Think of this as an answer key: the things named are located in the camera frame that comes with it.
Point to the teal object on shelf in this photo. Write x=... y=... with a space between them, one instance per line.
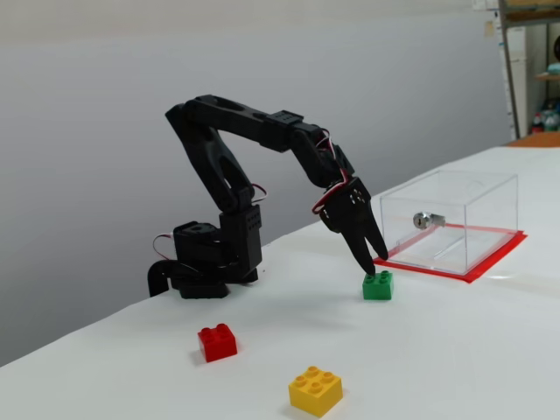
x=554 y=68

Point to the green lego brick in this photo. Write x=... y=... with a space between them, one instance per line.
x=378 y=289

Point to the transparent plastic box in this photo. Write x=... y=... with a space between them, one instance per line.
x=490 y=205

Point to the green plastic bottle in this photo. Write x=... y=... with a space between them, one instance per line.
x=552 y=120

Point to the red lego brick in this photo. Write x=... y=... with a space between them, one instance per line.
x=219 y=345

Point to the silver cam lock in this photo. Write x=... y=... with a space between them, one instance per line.
x=422 y=221

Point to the black table clamp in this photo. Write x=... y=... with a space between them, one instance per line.
x=155 y=280

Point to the red tape frame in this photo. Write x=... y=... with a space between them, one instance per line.
x=474 y=276

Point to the red capped dark bottle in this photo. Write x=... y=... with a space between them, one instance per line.
x=537 y=125

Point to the yellow lego brick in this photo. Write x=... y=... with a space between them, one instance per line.
x=312 y=396

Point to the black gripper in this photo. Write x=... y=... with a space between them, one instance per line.
x=346 y=213

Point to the orange wooden table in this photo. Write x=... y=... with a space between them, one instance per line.
x=538 y=140

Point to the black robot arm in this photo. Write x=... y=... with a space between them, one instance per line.
x=227 y=109

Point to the metal shelf rack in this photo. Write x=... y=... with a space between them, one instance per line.
x=508 y=65

